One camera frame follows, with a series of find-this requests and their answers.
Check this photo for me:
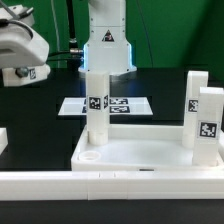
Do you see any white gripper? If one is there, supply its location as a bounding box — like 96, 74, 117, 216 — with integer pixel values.
0, 25, 49, 78

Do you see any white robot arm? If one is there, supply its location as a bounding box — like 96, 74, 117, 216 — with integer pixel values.
0, 0, 136, 87

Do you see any white desk top tray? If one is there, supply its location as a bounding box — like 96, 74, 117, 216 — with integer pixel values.
71, 124, 224, 171

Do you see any white left fence block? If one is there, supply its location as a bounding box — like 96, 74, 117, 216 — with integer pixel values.
0, 128, 8, 155

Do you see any fiducial marker sheet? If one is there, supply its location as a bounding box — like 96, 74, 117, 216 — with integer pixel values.
58, 97, 153, 116

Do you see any thin white cable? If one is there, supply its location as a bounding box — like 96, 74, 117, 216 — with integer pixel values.
50, 0, 62, 69

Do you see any black cable bundle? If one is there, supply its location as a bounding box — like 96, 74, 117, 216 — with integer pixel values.
46, 0, 85, 64

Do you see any white front fence bar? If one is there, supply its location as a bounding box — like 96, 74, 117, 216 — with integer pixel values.
0, 171, 224, 201

